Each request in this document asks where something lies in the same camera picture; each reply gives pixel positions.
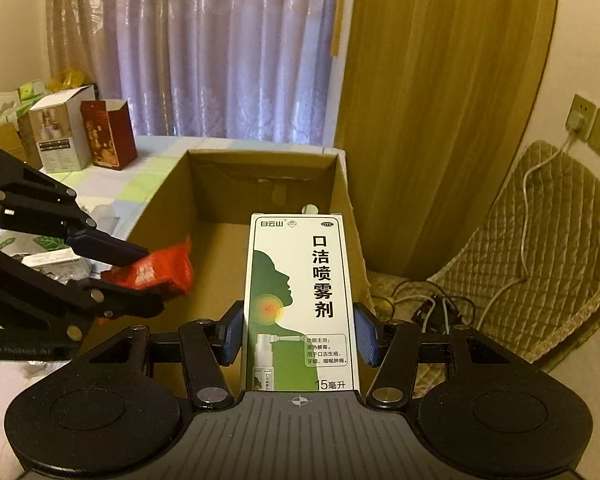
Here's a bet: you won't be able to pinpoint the black tangled cables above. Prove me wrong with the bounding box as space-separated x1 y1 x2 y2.
371 278 477 336

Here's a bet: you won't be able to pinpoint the silver green tea bag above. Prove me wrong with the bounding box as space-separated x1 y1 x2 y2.
0 230 91 284

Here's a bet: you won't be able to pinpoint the checked pastel tablecloth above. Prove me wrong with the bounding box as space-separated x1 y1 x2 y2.
0 136 346 479

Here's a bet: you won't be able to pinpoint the wall power socket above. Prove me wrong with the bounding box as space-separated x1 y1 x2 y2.
565 93 600 156

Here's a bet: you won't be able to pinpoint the golden brown curtain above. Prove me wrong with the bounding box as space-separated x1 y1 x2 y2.
336 0 557 278

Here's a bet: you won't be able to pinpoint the white humidifier product box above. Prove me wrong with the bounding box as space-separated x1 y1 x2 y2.
28 84 95 174

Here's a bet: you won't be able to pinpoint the red gold gift box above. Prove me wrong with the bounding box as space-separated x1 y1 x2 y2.
80 99 137 170

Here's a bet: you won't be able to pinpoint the white charger cable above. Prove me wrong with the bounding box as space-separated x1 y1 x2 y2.
471 129 581 331

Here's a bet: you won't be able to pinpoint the green white throat spray box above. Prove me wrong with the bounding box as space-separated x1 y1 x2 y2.
242 214 360 392

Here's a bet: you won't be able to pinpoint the brown cardboard box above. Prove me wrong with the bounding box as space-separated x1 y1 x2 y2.
104 151 368 396

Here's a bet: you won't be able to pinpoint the purple sheer curtain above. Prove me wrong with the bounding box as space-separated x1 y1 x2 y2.
46 0 336 145

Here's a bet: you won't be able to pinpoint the translucent plastic cup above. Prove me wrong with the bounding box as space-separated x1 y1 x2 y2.
91 204 120 235

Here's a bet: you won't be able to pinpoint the red crinkly snack packet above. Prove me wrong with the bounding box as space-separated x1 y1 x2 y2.
100 237 194 300

